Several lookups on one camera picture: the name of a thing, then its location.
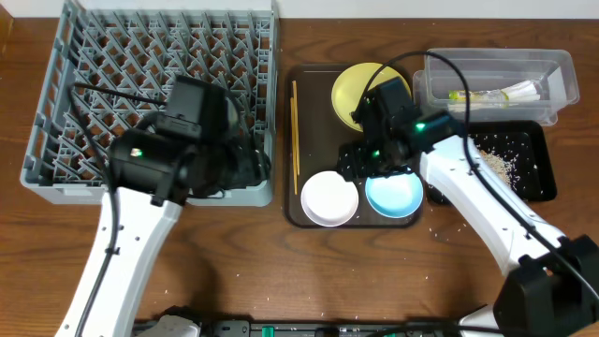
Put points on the brown serving tray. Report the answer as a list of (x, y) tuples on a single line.
[(321, 133)]

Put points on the clear plastic bin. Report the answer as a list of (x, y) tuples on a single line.
[(552, 71)]

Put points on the light blue bowl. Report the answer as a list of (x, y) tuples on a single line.
[(395, 196)]

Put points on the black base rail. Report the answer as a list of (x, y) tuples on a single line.
[(183, 321)]

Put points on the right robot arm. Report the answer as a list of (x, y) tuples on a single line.
[(551, 282)]

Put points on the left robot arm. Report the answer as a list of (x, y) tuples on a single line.
[(146, 188)]

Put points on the green white snack wrapper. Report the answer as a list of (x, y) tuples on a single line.
[(493, 96)]

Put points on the wooden chopstick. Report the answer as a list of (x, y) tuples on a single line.
[(296, 126), (295, 177)]

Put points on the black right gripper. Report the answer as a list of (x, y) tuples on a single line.
[(352, 156)]

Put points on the pile of rice waste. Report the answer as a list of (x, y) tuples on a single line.
[(500, 165)]

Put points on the black waste tray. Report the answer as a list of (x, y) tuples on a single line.
[(524, 142)]

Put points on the grey dish rack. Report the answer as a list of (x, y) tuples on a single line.
[(109, 67)]

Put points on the yellow plate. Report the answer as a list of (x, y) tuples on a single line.
[(347, 90)]

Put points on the white bowl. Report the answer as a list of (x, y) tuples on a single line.
[(328, 200)]

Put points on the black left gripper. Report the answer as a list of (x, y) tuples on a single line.
[(253, 167)]

